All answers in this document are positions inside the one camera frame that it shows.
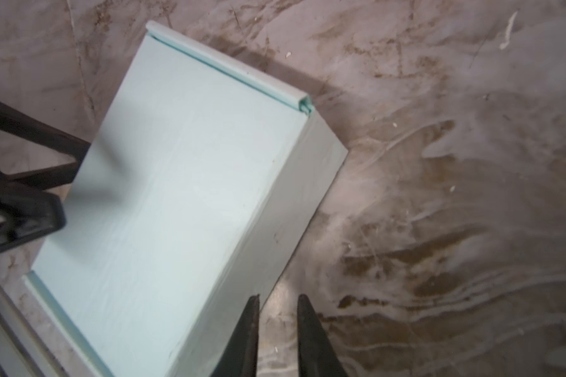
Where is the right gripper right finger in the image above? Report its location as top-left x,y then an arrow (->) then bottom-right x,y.
297,294 -> 348,377

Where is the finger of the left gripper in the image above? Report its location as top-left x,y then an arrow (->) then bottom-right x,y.
0,102 -> 91,190
0,179 -> 66,254

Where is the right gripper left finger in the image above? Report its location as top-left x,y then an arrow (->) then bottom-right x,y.
211,295 -> 260,377

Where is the mint paper box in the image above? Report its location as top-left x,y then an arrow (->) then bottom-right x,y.
25,21 -> 347,376

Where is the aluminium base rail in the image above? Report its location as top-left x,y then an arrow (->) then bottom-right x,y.
0,286 -> 67,376

